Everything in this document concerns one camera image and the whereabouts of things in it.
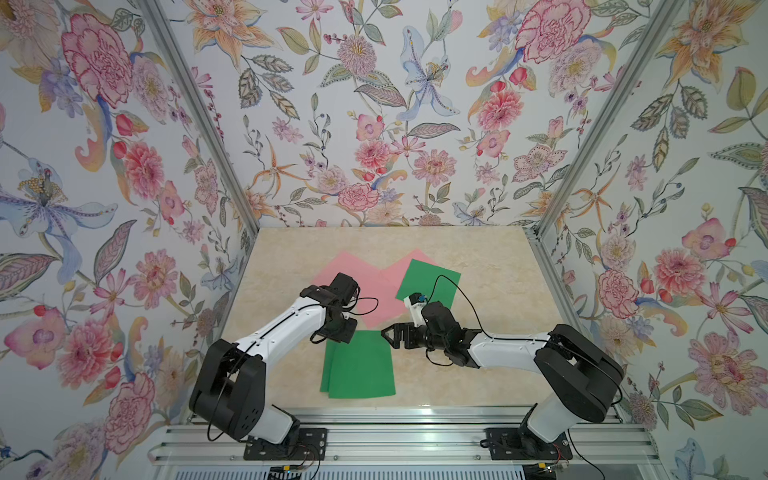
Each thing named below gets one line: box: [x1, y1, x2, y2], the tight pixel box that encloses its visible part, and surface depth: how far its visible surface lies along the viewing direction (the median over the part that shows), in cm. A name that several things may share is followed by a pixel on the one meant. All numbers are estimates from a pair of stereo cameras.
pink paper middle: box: [358, 248, 437, 329], surface depth 110 cm
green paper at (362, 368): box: [328, 331, 396, 399], surface depth 87 cm
